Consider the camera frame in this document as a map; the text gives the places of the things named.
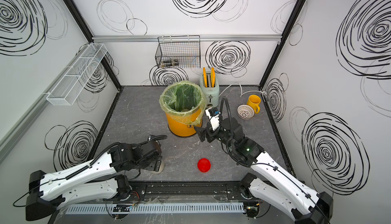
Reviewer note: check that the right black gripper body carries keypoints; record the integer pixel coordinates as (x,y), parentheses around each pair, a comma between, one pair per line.
(219,134)

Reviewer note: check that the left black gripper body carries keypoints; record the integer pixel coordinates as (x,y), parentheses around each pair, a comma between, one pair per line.
(154,165)

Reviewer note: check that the cream lid oatmeal jar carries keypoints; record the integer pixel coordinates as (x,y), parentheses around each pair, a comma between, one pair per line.
(159,167)

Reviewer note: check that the yellow trash bin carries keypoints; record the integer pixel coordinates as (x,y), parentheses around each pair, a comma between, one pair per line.
(178,128)

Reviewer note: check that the red jar lid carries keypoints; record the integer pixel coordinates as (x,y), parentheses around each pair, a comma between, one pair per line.
(204,165)

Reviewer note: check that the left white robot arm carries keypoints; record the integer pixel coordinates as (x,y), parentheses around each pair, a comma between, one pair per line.
(103,177)

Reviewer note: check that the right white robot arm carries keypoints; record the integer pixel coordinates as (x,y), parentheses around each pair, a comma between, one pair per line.
(301,203)

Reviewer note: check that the white round sink strainer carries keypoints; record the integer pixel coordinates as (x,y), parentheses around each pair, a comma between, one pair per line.
(245,112)

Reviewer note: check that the green plastic bin liner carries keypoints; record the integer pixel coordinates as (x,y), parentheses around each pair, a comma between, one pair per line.
(184,102)

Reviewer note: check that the yellow mug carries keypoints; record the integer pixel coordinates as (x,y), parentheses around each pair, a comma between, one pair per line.
(254,102)

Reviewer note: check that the mint green toaster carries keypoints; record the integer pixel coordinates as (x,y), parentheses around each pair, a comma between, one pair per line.
(211,93)

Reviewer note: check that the left yellow toast slice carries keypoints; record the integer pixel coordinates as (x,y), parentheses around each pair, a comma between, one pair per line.
(205,78)

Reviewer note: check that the yellow toast slice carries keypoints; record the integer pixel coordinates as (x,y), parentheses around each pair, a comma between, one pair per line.
(212,77)
(205,78)

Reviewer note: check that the right yellow toast slice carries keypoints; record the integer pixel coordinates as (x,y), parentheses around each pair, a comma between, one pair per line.
(212,77)

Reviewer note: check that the dark item in basket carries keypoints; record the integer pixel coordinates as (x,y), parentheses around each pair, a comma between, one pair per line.
(169,63)

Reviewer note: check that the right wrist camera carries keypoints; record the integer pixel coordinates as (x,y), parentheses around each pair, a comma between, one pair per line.
(214,117)

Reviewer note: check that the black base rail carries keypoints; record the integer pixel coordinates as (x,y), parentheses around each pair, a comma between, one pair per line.
(220,190)

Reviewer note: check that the white slotted cable duct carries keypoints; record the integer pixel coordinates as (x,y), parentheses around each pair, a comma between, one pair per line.
(155,208)

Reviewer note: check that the black wire wall basket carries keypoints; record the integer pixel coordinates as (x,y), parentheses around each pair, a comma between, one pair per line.
(186,49)

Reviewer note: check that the white wire wall shelf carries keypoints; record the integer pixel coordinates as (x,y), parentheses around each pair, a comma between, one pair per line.
(84,73)

